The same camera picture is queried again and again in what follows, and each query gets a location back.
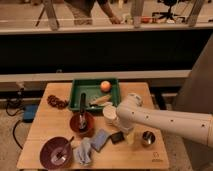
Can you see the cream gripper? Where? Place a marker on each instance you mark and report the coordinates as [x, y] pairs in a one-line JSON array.
[[129, 137]]

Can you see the black eraser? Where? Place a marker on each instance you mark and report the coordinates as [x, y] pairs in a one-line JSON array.
[[117, 137]]

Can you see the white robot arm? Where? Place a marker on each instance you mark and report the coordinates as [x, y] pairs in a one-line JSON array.
[[197, 127]]

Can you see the green plastic tray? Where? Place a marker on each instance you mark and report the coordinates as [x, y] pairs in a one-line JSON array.
[[91, 87]]

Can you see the small metal cup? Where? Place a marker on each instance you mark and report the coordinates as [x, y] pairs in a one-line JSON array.
[[148, 138]]

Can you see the white paper cup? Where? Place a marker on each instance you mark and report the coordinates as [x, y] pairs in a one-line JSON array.
[[109, 113]]

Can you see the blue sponge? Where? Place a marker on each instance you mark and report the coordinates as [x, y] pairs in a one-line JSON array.
[[99, 140]]

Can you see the wooden table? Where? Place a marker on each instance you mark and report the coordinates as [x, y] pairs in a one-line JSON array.
[[50, 122]]

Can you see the grey-blue crumpled cloth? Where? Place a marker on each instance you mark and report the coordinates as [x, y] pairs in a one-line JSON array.
[[82, 152]]

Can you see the orange apple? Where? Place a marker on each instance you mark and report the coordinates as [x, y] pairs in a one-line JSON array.
[[105, 86]]

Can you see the brown bowl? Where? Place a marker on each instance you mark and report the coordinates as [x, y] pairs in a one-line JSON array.
[[88, 131]]

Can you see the metal fork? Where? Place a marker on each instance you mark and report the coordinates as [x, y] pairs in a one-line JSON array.
[[61, 153]]

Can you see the purple bowl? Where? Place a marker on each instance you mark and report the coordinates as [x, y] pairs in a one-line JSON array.
[[50, 149]]

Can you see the blue box on floor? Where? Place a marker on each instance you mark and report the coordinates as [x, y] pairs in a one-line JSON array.
[[29, 113]]

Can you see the person in background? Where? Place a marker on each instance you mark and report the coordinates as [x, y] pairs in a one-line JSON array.
[[81, 11]]

